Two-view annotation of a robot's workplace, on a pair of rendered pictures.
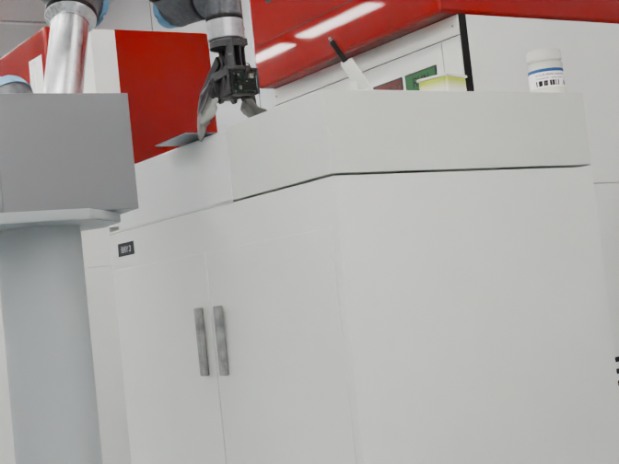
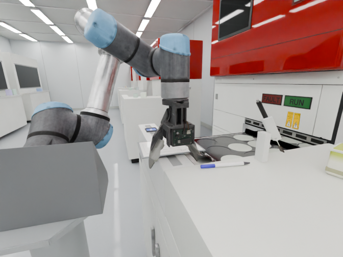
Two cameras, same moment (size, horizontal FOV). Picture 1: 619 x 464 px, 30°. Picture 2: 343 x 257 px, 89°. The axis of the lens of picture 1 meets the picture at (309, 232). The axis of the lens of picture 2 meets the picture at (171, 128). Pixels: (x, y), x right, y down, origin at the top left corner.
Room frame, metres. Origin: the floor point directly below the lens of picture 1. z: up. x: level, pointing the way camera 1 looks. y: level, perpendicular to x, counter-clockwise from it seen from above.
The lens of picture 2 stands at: (1.84, 0.01, 1.19)
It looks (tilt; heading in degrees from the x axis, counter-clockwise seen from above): 15 degrees down; 16
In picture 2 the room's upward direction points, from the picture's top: 1 degrees counter-clockwise
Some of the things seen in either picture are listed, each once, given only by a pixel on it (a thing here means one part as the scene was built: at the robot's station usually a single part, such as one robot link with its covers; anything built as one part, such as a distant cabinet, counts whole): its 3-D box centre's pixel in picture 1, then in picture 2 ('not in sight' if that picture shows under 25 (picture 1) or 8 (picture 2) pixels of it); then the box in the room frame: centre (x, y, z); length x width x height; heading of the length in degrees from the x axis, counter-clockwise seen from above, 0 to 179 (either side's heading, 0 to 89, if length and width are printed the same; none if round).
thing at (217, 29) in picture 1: (227, 32); (176, 91); (2.30, 0.12, 1.16); 0.08 x 0.08 x 0.05
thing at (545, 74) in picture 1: (545, 75); not in sight; (2.31, -0.51, 1.01); 0.07 x 0.07 x 0.10
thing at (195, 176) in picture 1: (186, 184); (157, 154); (2.50, 0.25, 0.89); 0.55 x 0.09 x 0.14; 33
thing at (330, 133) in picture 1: (410, 145); (313, 211); (2.26, -0.22, 0.89); 0.62 x 0.35 x 0.14; 123
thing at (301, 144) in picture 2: not in sight; (273, 142); (2.77, -0.25, 0.89); 0.44 x 0.02 x 0.10; 33
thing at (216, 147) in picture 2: not in sight; (239, 147); (2.64, -0.09, 0.90); 0.34 x 0.34 x 0.01; 33
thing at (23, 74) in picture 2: not in sight; (21, 88); (6.19, 6.35, 1.00); 1.80 x 1.08 x 2.00; 33
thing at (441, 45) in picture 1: (365, 133); (252, 110); (2.92, -0.17, 1.02); 0.81 x 0.03 x 0.40; 33
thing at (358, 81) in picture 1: (356, 91); (268, 137); (2.37, -0.13, 1.03); 0.06 x 0.04 x 0.13; 123
